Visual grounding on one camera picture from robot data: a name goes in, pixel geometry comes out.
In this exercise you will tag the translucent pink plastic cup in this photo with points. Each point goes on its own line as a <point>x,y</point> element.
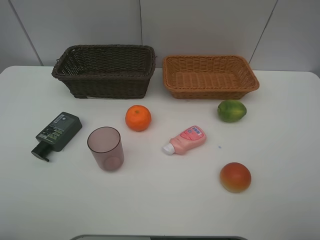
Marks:
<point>106,147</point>

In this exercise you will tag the light brown wicker basket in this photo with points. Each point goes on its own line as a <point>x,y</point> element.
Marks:
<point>215,77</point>

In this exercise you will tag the green lime fruit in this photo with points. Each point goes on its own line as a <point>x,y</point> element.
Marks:
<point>231,111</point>

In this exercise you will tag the pink lotion bottle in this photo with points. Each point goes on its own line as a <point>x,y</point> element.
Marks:
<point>188,139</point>

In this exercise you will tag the orange tangerine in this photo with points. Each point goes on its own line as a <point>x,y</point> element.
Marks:
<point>138,118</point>

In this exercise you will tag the dark green pump bottle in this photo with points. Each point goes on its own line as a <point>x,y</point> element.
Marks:
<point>56,135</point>

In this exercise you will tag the dark brown wicker basket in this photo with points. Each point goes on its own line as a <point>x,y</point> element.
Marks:
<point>110,71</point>

